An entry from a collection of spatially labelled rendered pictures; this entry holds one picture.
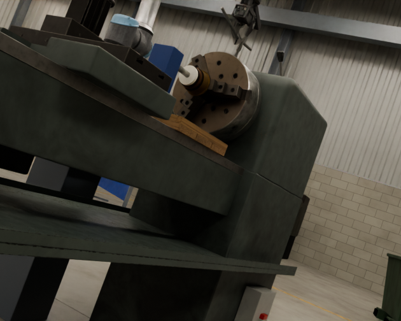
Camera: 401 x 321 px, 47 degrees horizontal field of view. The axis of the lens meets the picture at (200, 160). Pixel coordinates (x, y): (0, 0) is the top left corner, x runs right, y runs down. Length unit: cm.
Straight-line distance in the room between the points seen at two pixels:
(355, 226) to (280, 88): 992
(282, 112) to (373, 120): 1032
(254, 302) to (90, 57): 129
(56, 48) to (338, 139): 1120
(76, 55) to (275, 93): 96
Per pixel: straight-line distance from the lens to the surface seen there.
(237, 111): 162
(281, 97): 176
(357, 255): 1155
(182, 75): 159
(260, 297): 194
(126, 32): 206
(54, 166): 196
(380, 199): 1162
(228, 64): 171
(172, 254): 122
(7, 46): 90
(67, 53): 100
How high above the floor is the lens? 72
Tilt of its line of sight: 4 degrees up
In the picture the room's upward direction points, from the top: 20 degrees clockwise
